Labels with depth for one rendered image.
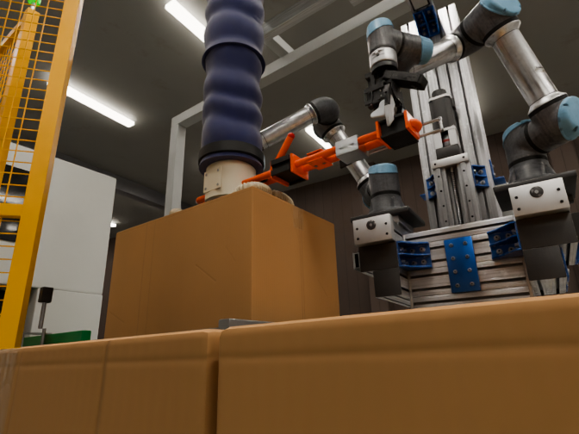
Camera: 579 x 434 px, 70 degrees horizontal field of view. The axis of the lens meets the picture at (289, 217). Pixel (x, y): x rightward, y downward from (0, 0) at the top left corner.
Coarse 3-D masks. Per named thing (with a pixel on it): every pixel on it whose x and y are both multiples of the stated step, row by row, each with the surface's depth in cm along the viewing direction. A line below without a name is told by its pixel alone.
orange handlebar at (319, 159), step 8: (416, 120) 100; (416, 128) 101; (360, 136) 108; (368, 136) 106; (376, 136) 105; (360, 144) 108; (368, 144) 110; (376, 144) 109; (312, 152) 116; (320, 152) 115; (328, 152) 113; (296, 160) 120; (304, 160) 118; (312, 160) 116; (320, 160) 115; (328, 160) 117; (336, 160) 116; (304, 168) 122; (312, 168) 121; (320, 168) 120; (256, 176) 128; (264, 176) 126; (200, 200) 143
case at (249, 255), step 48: (240, 192) 104; (144, 240) 125; (192, 240) 111; (240, 240) 100; (288, 240) 110; (144, 288) 118; (192, 288) 106; (240, 288) 96; (288, 288) 105; (336, 288) 125
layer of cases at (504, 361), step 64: (320, 320) 13; (384, 320) 11; (448, 320) 10; (512, 320) 10; (576, 320) 9; (0, 384) 25; (64, 384) 21; (128, 384) 18; (192, 384) 15; (256, 384) 13; (320, 384) 12; (384, 384) 11; (448, 384) 10; (512, 384) 9; (576, 384) 9
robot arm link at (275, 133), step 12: (312, 108) 172; (324, 108) 173; (336, 108) 177; (288, 120) 171; (300, 120) 172; (312, 120) 174; (324, 120) 177; (264, 132) 170; (276, 132) 170; (288, 132) 171; (264, 144) 169
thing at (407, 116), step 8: (384, 120) 103; (400, 120) 101; (408, 120) 99; (376, 128) 104; (384, 128) 103; (392, 128) 102; (400, 128) 101; (408, 128) 99; (384, 136) 102; (392, 136) 102; (400, 136) 102; (408, 136) 102; (416, 136) 102; (384, 144) 105; (392, 144) 106; (400, 144) 106
